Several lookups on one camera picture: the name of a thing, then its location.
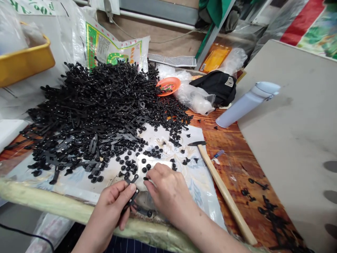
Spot person's left hand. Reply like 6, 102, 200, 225
96, 181, 140, 232

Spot person's right hand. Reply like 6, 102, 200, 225
143, 162, 197, 225

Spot single black plastic strip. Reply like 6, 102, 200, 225
120, 174, 140, 215

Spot printed white plastic sheet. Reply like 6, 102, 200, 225
5, 123, 227, 231

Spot scattered black round studs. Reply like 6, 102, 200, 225
88, 118, 200, 184

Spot person's body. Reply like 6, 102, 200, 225
104, 234, 182, 253

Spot yellowish foam edge pad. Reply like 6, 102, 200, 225
0, 179, 203, 253

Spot pile of black plastic strips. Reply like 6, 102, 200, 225
5, 57, 194, 185

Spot clear plastic bags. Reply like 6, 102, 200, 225
157, 47, 248, 116

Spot group of black parts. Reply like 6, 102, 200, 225
241, 178, 314, 253

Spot orange plastic dish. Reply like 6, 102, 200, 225
156, 77, 181, 97

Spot pale blue water bottle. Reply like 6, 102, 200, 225
215, 81, 281, 129

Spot black fabric bag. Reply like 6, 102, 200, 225
189, 70, 237, 107

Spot white foam block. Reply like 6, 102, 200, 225
0, 119, 29, 153

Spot white mesh sheet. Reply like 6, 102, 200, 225
147, 53, 197, 67

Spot grey flat board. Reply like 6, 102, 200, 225
236, 39, 337, 253

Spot orange packet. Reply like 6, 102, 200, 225
199, 43, 232, 74

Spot printed white woven sack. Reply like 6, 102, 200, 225
57, 0, 151, 79

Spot yellow plastic bin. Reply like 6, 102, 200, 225
0, 21, 56, 88

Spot colourful printed banner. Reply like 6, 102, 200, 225
280, 0, 337, 60

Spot wooden handled hammer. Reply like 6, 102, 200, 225
187, 141, 258, 246

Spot black cable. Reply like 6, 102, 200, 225
0, 223, 55, 253

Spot green metal frame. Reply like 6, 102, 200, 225
194, 0, 237, 70

